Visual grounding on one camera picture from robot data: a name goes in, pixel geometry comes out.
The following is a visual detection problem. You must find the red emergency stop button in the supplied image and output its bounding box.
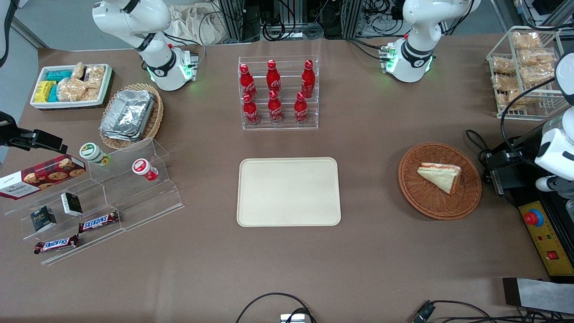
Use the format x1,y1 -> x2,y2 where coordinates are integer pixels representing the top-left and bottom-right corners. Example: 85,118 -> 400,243
523,208 -> 544,228

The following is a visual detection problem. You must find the black looped power cable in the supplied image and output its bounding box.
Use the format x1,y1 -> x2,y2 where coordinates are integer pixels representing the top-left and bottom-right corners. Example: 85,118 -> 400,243
465,129 -> 493,167

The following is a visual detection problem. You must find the oval tan wicker basket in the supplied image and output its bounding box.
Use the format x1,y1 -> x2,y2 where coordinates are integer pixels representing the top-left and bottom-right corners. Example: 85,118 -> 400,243
99,83 -> 165,151

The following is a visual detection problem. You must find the black arched cable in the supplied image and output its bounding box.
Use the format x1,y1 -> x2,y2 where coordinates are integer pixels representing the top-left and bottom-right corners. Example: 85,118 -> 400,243
235,292 -> 317,323

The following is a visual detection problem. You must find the stack of foil containers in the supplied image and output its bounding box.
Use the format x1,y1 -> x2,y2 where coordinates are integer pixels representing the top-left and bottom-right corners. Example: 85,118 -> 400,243
100,89 -> 156,142

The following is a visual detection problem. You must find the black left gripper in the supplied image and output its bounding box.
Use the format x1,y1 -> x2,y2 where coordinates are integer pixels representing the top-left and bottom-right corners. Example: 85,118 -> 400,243
483,136 -> 539,196

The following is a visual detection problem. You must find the grey black flat plate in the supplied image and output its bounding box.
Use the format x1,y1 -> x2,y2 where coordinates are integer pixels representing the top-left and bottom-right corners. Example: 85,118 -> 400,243
502,277 -> 574,315

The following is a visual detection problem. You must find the white rectangular snack tray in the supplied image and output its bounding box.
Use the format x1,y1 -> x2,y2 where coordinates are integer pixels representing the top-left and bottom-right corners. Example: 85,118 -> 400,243
30,64 -> 113,110

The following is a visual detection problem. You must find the clear acrylic bottle rack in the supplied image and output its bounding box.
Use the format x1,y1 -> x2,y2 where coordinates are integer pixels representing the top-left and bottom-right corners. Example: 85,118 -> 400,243
238,56 -> 319,131

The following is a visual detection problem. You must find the aluminium frame rack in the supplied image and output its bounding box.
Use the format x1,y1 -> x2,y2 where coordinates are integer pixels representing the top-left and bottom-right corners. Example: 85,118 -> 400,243
217,0 -> 365,41

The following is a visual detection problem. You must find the red lid yogurt cup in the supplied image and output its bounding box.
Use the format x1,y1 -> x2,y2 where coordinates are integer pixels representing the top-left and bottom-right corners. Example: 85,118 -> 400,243
132,158 -> 159,182

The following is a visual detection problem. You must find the beige plastic serving tray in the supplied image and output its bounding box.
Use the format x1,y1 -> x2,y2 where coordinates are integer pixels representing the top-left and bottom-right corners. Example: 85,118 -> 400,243
236,157 -> 342,227

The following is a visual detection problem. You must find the white wire basket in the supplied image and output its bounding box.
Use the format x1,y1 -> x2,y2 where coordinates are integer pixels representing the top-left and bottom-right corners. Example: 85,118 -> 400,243
486,26 -> 571,121

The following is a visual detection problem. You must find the red tartan cookie box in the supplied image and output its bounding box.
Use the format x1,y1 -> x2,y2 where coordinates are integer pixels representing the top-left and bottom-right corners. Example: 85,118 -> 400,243
0,154 -> 87,201

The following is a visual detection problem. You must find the brown Snickers bar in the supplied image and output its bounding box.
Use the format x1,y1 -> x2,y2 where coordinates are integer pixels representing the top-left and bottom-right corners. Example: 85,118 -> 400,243
34,234 -> 80,255
78,210 -> 121,234

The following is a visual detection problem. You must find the clear bag of bread snacks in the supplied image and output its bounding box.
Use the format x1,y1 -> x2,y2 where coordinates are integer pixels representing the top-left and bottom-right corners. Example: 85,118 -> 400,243
495,90 -> 526,111
520,48 -> 557,68
491,75 -> 522,93
512,31 -> 542,50
520,65 -> 555,85
492,57 -> 517,75

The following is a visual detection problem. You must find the yellow snack packet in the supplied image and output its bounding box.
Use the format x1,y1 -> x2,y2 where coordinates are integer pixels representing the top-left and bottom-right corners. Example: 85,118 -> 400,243
35,80 -> 57,103

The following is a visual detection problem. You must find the clear acrylic stepped shelf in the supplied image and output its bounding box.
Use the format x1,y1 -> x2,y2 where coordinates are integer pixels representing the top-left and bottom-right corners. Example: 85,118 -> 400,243
88,138 -> 185,232
4,179 -> 122,266

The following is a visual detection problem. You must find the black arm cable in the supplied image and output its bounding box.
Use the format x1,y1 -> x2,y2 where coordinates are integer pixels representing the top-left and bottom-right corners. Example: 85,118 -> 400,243
500,78 -> 562,151

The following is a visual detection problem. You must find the small black box gold print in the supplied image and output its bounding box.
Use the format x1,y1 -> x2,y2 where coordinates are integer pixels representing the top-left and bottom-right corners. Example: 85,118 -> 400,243
30,206 -> 57,233

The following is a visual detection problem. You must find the thick black hanging cable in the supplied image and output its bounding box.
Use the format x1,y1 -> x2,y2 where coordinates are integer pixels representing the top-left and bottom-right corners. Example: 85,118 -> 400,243
0,0 -> 18,69

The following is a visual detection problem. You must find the triangular sandwich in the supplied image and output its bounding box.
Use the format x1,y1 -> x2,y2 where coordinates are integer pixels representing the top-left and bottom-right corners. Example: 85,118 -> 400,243
417,162 -> 462,196

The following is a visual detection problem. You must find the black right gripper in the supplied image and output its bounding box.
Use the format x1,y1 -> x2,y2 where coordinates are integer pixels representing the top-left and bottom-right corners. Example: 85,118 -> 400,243
0,111 -> 68,154

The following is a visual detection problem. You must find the beige crumpled cloth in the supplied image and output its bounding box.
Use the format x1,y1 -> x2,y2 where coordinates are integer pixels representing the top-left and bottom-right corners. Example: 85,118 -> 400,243
169,4 -> 226,46

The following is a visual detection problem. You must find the green lid yogurt cup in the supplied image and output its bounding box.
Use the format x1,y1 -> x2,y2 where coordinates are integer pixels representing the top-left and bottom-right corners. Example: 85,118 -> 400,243
79,142 -> 111,167

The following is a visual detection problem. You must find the round brown wicker basket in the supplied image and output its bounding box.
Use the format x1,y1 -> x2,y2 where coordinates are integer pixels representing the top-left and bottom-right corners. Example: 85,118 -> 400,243
398,142 -> 483,221

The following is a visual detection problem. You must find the black cable with plug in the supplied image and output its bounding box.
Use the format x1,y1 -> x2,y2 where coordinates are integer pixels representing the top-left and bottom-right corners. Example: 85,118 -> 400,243
412,299 -> 574,323

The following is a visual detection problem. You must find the small black box white label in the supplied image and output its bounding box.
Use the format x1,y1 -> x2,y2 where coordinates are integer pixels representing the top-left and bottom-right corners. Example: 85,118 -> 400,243
60,192 -> 84,217

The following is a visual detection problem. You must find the black control box yellow panel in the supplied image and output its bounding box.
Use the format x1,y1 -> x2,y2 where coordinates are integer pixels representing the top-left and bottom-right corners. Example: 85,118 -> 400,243
515,120 -> 574,282

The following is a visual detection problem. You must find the red cola bottle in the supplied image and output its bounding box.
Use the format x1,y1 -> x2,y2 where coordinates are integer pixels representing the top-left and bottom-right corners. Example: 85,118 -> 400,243
239,63 -> 257,100
266,60 -> 282,96
267,90 -> 284,124
301,59 -> 316,99
294,92 -> 309,125
242,93 -> 260,126

